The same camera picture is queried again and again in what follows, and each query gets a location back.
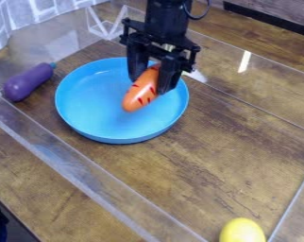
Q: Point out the clear acrylic triangle bracket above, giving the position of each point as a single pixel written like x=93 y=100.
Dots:
x=107 y=30

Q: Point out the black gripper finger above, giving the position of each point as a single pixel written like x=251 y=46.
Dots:
x=137 y=57
x=169 y=73

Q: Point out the white grid curtain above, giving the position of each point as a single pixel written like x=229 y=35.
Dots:
x=19 y=13

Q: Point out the black bar at back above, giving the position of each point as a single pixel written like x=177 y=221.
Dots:
x=263 y=17

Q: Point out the clear acrylic enclosure wall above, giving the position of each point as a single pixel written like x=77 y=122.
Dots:
x=228 y=162

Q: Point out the yellow toy lemon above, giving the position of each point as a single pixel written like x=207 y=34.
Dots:
x=241 y=230

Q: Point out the blue round plate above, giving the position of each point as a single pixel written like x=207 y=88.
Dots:
x=89 y=104

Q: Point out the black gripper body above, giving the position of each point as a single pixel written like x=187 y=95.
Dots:
x=164 y=27

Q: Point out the purple toy eggplant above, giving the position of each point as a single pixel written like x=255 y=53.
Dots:
x=20 y=85

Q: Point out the orange toy carrot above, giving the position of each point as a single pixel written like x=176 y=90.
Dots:
x=143 y=91

